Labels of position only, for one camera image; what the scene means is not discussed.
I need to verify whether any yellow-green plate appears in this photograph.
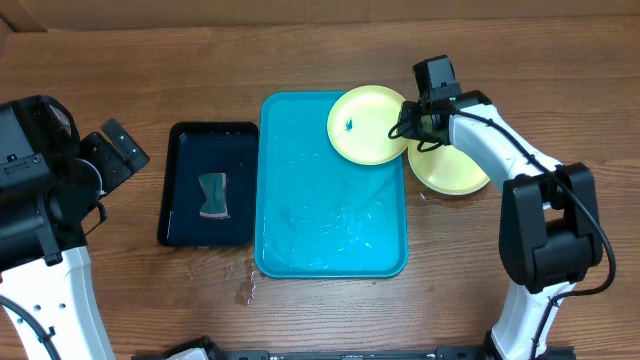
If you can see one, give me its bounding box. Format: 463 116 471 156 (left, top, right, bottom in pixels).
407 140 490 196
327 85 409 165

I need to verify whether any dark sponge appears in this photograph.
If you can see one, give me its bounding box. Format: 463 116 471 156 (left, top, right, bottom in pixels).
198 173 229 219

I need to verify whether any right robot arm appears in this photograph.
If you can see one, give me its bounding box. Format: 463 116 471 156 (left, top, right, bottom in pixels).
388 55 616 360

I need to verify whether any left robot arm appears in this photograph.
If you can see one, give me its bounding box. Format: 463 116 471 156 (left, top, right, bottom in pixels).
1 95 149 359

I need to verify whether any black plastic tray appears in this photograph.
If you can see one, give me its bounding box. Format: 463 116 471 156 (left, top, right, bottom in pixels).
157 122 259 247

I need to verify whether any teal plastic tray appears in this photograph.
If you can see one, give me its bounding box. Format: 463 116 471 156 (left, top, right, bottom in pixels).
255 91 409 279

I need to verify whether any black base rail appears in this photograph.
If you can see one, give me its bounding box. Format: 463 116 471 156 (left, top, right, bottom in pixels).
131 336 500 360

